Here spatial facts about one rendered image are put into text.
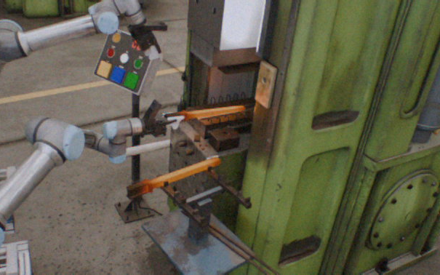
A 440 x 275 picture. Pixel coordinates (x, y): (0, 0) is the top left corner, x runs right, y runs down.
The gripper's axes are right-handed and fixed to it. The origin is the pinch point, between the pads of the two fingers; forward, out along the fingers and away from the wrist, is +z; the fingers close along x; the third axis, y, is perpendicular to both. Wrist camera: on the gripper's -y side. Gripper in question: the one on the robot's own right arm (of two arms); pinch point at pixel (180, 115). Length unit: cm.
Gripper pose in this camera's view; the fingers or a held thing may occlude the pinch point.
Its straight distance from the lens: 204.4
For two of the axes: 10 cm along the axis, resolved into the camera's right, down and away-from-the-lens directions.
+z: 8.6, -1.7, 4.9
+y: -1.2, 8.6, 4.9
